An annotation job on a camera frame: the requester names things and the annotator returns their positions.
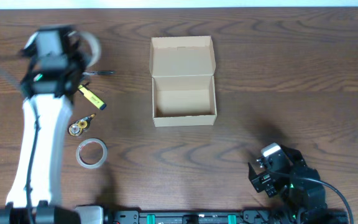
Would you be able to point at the cardboard box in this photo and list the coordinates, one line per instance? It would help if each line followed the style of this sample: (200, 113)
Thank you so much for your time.
(183, 88)

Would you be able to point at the yellow correction tape dispenser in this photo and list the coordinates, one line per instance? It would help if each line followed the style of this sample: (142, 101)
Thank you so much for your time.
(78, 127)

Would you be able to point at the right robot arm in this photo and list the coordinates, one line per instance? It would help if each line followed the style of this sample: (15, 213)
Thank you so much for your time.
(304, 194)

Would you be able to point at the white-core clear tape roll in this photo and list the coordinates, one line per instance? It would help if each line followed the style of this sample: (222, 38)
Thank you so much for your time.
(95, 48)

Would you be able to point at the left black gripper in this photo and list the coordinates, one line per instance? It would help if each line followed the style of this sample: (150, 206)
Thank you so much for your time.
(80, 50)

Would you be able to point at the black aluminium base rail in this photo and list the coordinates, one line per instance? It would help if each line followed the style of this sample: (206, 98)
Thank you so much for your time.
(218, 217)

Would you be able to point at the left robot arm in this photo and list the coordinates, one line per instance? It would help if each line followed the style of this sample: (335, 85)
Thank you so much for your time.
(36, 196)

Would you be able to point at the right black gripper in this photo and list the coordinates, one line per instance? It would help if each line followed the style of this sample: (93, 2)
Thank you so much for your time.
(262, 181)

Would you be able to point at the clear tape roll red-print core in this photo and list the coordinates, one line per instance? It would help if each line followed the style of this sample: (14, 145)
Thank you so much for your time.
(102, 159)

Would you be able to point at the yellow highlighter marker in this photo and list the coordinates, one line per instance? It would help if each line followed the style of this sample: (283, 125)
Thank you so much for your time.
(90, 96)

